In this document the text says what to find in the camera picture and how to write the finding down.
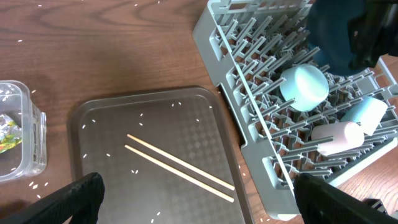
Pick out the green snack wrapper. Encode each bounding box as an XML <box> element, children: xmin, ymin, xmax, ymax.
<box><xmin>1</xmin><ymin>114</ymin><xmax>22</xmax><ymax>153</ymax></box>

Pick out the brown serving tray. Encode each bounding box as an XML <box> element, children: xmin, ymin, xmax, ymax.
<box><xmin>68</xmin><ymin>87</ymin><xmax>252</xmax><ymax>224</ymax></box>

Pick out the large blue plate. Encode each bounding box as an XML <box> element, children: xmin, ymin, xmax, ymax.
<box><xmin>306</xmin><ymin>0</ymin><xmax>367</xmax><ymax>77</ymax></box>

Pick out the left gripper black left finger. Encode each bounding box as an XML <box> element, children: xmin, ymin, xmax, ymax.
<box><xmin>1</xmin><ymin>172</ymin><xmax>105</xmax><ymax>224</ymax></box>

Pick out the pink cup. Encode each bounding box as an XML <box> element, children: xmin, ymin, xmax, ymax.
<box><xmin>311</xmin><ymin>121</ymin><xmax>364</xmax><ymax>156</ymax></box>

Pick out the light blue cup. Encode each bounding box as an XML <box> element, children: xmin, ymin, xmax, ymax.
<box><xmin>340</xmin><ymin>96</ymin><xmax>388</xmax><ymax>136</ymax></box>

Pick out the wooden chopstick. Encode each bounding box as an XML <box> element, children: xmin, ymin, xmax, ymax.
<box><xmin>127</xmin><ymin>134</ymin><xmax>235</xmax><ymax>190</ymax></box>
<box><xmin>124</xmin><ymin>144</ymin><xmax>234</xmax><ymax>203</ymax></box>

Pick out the grey dishwasher rack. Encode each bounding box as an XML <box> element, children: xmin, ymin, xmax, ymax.
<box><xmin>193</xmin><ymin>0</ymin><xmax>397</xmax><ymax>221</ymax></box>

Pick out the light blue rice bowl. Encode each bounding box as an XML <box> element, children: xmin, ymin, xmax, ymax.
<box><xmin>279</xmin><ymin>64</ymin><xmax>329</xmax><ymax>112</ymax></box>

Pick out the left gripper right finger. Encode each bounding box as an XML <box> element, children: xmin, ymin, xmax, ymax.
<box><xmin>294</xmin><ymin>173</ymin><xmax>397</xmax><ymax>224</ymax></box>

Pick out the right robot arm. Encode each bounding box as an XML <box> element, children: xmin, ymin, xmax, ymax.
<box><xmin>348</xmin><ymin>0</ymin><xmax>397</xmax><ymax>70</ymax></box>

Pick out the clear plastic bin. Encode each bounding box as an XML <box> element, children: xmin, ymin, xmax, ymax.
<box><xmin>1</xmin><ymin>80</ymin><xmax>47</xmax><ymax>183</ymax></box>

